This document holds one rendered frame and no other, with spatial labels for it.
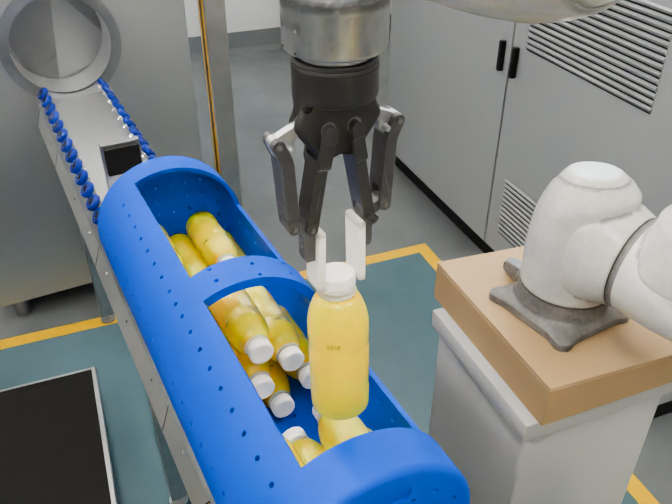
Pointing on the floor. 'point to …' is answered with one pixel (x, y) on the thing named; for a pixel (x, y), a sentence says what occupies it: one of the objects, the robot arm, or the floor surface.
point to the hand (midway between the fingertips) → (336, 251)
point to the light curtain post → (220, 91)
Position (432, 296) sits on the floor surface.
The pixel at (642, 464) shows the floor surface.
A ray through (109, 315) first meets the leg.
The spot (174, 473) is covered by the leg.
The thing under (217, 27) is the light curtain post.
